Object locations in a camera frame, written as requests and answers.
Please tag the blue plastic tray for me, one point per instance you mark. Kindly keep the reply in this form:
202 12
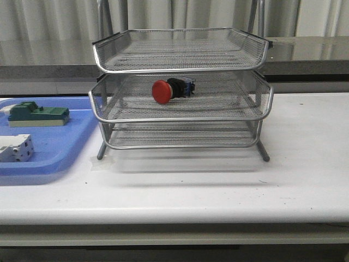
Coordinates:
55 148

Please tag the grey stone counter ledge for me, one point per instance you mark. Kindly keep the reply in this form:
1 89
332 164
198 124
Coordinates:
291 59

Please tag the grey metal rack frame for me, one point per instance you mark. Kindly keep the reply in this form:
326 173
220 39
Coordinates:
104 15

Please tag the red emergency stop push button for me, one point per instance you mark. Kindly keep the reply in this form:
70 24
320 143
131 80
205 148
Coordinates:
163 91

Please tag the white circuit breaker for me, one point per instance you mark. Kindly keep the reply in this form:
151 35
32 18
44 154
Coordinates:
16 148

